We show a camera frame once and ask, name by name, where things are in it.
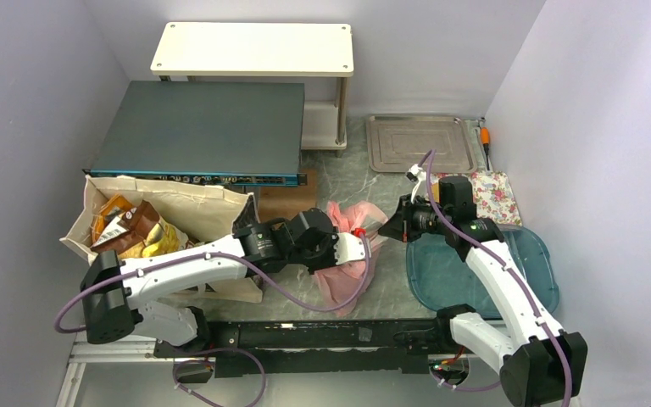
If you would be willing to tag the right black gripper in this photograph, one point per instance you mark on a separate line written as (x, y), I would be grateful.
(403, 228)

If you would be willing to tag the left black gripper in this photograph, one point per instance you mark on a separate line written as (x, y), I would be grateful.
(331, 241)

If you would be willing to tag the pink plastic grocery bag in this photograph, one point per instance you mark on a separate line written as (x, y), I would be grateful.
(341, 285)

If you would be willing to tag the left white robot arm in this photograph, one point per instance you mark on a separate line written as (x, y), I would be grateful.
(121, 295)

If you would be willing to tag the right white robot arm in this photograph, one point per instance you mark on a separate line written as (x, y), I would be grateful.
(538, 362)

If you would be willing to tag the teal plastic tray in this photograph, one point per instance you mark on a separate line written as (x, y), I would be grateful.
(439, 279)

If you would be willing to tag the silver metal tray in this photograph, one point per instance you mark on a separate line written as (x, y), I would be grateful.
(396, 142)

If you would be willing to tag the floral cloth mat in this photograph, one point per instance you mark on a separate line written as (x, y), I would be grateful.
(494, 197)

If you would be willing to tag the beige canvas tote bag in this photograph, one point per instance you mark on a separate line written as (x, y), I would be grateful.
(205, 213)

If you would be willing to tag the yellow snack packet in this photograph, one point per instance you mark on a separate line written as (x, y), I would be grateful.
(162, 238)

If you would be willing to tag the brown snack packet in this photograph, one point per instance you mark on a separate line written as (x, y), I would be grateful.
(128, 230)

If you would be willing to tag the orange snack packet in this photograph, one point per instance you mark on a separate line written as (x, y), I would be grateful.
(114, 206)

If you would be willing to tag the white two-tier shelf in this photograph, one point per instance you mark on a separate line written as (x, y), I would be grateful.
(268, 50)

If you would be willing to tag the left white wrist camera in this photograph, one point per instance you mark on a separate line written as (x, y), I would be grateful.
(351, 246)

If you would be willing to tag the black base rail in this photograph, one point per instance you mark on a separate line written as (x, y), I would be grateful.
(409, 346)

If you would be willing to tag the dark blue network switch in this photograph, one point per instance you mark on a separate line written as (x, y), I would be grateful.
(207, 133)

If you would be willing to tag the orange handled screwdriver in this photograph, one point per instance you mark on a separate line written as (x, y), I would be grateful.
(485, 142)

